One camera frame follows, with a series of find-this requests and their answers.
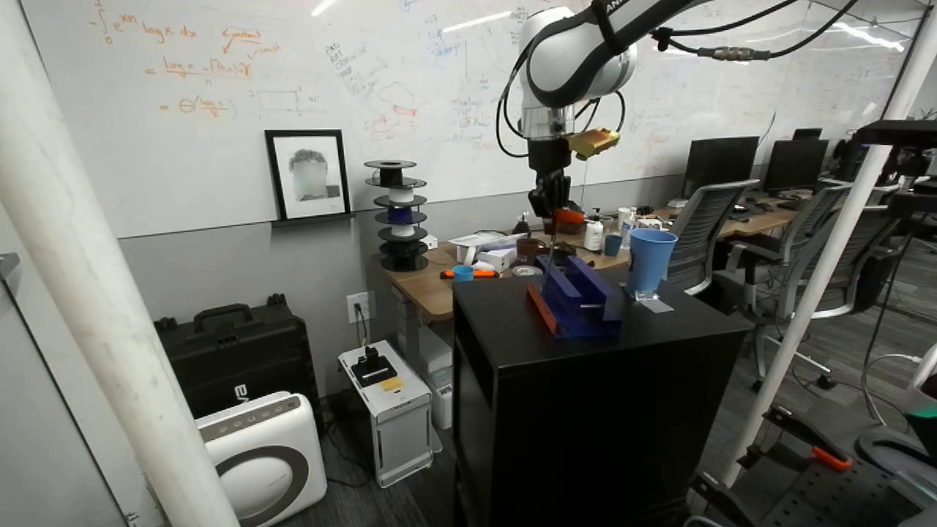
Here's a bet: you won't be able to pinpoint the black empty filament spool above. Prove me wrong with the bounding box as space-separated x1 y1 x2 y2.
361 159 423 190

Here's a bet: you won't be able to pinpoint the white wall outlet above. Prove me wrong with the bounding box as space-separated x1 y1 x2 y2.
344 286 375 329

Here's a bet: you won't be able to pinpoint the white filament spool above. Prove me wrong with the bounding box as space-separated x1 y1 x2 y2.
375 223 430 250
370 178 430 210

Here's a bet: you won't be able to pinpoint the whiteboard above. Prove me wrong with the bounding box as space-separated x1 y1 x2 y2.
14 0 937 239

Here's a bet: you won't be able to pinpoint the blue filament spool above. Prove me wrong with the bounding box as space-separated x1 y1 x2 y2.
372 201 430 231

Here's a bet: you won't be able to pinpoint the white box unit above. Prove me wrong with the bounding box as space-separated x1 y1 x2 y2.
335 336 438 493

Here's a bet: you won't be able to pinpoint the black computer monitor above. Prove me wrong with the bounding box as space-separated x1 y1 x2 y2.
681 135 764 200
761 138 831 195

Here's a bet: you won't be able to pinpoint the white frame pole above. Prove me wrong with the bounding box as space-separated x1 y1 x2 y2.
0 0 243 527
717 5 937 493

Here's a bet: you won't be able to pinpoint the wooden desk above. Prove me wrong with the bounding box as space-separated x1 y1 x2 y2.
379 200 799 329

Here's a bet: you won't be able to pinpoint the white bottle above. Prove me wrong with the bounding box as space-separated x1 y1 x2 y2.
580 217 610 254

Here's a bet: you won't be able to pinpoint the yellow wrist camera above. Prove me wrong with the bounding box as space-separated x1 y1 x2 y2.
566 127 624 165

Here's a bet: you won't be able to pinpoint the grey mesh office chair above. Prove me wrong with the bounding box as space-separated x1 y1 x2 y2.
727 182 918 392
672 176 767 299

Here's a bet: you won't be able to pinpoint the white container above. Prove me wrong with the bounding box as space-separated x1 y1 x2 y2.
445 229 521 279

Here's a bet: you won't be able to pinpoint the orange handled tool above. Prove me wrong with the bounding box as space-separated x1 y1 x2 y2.
809 441 856 476

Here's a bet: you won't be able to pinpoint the black stereo camera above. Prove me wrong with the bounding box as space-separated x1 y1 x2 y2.
850 116 937 150

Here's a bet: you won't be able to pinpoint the black hard carrying case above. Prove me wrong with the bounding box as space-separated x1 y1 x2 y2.
152 291 323 421

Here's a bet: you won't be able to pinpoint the framed portrait photo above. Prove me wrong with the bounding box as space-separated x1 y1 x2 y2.
265 127 356 226

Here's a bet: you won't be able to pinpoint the small red desk item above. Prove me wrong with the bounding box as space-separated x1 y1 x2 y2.
550 204 590 238

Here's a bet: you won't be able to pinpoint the black device on box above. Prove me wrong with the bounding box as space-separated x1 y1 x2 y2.
348 343 402 389

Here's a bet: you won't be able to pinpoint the orange spirit level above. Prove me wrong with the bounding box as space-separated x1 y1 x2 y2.
438 264 505 283

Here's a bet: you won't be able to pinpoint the black robot arm cables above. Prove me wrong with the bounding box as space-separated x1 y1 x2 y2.
492 0 865 165

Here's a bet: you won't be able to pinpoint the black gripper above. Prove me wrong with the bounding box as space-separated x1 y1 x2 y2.
525 135 578 223

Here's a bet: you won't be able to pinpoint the white air purifier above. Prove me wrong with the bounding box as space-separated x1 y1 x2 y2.
192 387 331 527

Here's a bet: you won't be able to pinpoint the blue plastic bin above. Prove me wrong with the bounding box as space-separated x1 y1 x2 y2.
531 253 631 343

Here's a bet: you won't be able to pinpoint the big blue plastic cup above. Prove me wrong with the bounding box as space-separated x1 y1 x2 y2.
628 226 682 302

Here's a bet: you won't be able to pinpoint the black cabinet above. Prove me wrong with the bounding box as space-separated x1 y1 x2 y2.
448 273 760 527

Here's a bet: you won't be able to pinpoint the black perforated breadboard table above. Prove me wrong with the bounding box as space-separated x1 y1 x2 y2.
760 455 937 527

